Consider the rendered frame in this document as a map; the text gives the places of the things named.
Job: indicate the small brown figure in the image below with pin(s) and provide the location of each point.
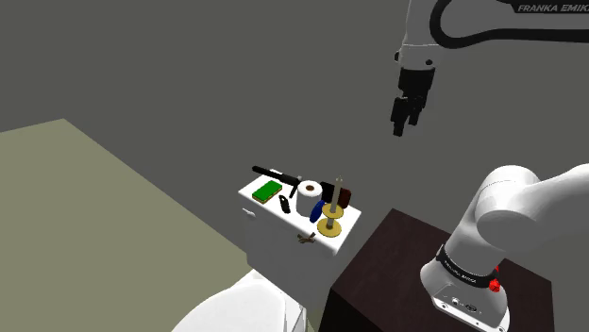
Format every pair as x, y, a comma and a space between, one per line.
306, 238

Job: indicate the white toilet paper roll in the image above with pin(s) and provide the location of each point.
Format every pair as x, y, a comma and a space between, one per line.
307, 198

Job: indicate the dark brown robot stand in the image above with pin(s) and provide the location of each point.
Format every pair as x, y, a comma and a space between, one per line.
391, 271

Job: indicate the green sponge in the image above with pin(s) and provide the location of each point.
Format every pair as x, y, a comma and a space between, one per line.
267, 191

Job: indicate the black and brown box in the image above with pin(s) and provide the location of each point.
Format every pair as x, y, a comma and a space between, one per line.
344, 197

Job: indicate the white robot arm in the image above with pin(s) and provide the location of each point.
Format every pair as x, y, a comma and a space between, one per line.
506, 216

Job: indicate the brass candlestick with candle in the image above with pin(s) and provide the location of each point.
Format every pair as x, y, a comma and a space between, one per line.
330, 228

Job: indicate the blue oval object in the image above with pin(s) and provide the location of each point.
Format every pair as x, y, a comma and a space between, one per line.
316, 211

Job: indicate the long black brush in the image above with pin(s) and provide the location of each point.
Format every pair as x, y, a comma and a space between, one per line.
272, 174

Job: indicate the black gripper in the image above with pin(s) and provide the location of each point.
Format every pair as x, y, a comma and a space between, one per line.
415, 82

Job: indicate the small black oblong object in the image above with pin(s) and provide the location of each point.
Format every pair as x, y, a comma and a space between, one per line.
285, 204

